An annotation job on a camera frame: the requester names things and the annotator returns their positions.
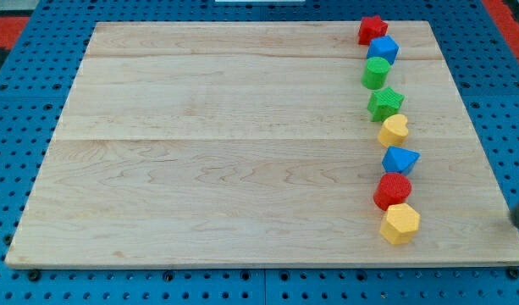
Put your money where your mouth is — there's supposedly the red cylinder block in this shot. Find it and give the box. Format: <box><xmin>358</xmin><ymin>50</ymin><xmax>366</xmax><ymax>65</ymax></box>
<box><xmin>373</xmin><ymin>172</ymin><xmax>412</xmax><ymax>211</ymax></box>

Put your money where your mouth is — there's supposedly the light wooden board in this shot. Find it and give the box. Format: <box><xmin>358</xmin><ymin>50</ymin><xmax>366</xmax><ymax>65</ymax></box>
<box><xmin>5</xmin><ymin>21</ymin><xmax>519</xmax><ymax>269</ymax></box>

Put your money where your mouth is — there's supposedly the red star block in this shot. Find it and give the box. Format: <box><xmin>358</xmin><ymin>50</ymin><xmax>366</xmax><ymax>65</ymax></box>
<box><xmin>358</xmin><ymin>15</ymin><xmax>389</xmax><ymax>46</ymax></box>

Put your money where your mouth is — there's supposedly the blue triangle block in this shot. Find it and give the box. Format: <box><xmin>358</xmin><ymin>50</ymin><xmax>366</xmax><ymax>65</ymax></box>
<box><xmin>382</xmin><ymin>146</ymin><xmax>421</xmax><ymax>176</ymax></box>

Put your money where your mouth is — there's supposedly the green cylinder block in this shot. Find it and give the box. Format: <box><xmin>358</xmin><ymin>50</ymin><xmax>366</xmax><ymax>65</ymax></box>
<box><xmin>361</xmin><ymin>57</ymin><xmax>391</xmax><ymax>90</ymax></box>

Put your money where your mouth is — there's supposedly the blue cube block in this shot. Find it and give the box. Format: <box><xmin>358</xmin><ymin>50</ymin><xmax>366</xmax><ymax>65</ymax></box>
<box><xmin>366</xmin><ymin>36</ymin><xmax>400</xmax><ymax>65</ymax></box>

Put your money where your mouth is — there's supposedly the yellow heart block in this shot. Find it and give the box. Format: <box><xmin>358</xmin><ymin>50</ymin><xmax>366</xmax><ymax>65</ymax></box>
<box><xmin>378</xmin><ymin>114</ymin><xmax>409</xmax><ymax>147</ymax></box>

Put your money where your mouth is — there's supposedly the yellow hexagon block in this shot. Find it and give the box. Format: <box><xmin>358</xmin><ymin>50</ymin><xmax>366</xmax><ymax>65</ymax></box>
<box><xmin>379</xmin><ymin>202</ymin><xmax>421</xmax><ymax>245</ymax></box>

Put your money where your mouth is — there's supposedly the green star block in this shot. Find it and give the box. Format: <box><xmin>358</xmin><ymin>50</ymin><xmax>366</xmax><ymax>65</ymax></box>
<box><xmin>367</xmin><ymin>86</ymin><xmax>405</xmax><ymax>122</ymax></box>

